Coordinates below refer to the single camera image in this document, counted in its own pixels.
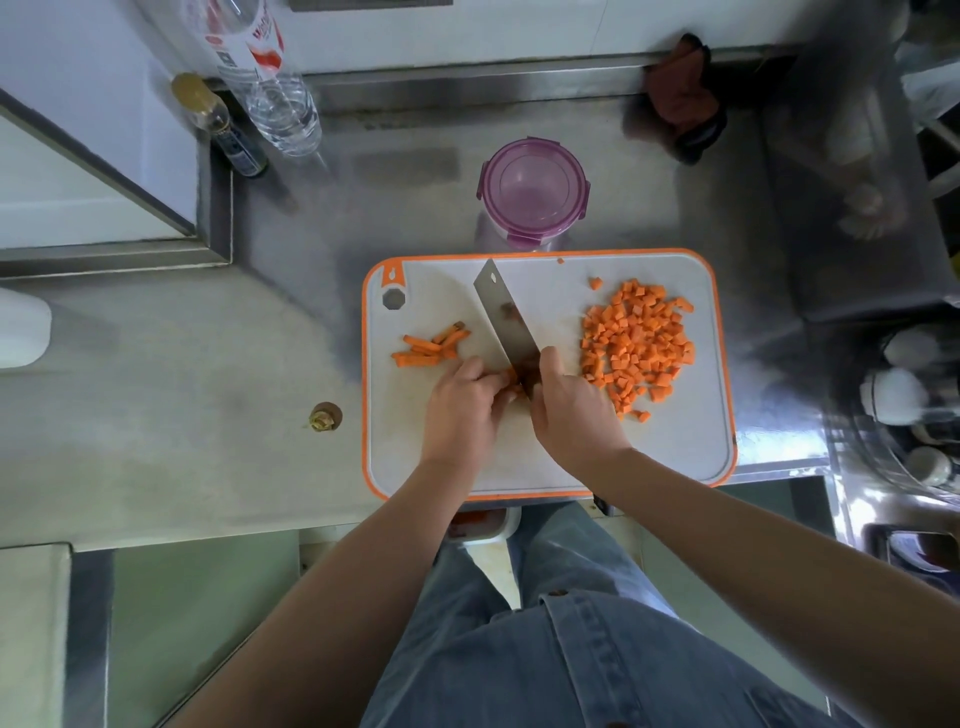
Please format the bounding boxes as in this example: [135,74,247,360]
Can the person's right hand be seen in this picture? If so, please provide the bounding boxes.
[530,346,636,485]

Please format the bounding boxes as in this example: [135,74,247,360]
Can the person's left hand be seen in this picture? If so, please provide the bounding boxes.
[419,356,520,482]

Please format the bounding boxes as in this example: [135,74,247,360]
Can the round carrot slice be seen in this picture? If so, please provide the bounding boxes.
[390,320,473,370]

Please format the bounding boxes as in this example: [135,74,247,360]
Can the pile of diced carrot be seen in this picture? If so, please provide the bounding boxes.
[578,277,698,424]

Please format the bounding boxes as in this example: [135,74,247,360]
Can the black-handled kitchen knife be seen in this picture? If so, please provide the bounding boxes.
[472,258,613,517]

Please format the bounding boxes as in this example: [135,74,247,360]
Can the purple lidded container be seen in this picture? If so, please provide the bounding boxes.
[476,136,592,253]

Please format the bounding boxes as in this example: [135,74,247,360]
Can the person's right forearm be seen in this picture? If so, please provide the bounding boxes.
[596,448,960,728]

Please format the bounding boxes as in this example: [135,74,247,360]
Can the person's left forearm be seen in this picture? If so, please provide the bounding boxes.
[168,461,489,728]

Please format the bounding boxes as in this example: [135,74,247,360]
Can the white orange-rimmed cutting board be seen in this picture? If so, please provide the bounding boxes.
[361,248,739,503]

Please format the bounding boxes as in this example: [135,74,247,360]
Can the white waste bin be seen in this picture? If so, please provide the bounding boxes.
[444,505,523,548]

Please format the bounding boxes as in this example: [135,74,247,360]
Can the blue denim trousers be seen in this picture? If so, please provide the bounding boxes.
[359,502,680,728]

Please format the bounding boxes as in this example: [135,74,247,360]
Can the pale green cabinet front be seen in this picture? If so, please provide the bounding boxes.
[107,529,303,728]
[637,479,835,710]

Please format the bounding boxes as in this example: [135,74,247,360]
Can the blue denim shirt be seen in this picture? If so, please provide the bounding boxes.
[359,588,864,728]

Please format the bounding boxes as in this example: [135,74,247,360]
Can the clear round basin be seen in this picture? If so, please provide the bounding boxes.
[828,333,960,500]

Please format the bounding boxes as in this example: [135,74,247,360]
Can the group of seasoning bottles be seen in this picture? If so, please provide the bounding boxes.
[857,324,960,493]

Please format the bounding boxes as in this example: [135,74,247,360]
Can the clear plastic water bottle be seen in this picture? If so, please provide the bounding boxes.
[179,0,325,160]

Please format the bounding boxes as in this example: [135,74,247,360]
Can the small gold-capped bottle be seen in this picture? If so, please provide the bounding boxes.
[170,72,270,180]

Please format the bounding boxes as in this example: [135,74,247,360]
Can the dark red cloth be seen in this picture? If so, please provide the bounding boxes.
[642,32,728,167]

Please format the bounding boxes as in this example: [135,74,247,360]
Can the black rectangular device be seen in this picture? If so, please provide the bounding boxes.
[860,523,960,595]

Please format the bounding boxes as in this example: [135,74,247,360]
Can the white and black bag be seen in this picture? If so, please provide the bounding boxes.
[896,33,960,204]

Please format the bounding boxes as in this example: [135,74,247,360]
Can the grey wall socket panel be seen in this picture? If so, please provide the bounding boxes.
[288,0,455,13]

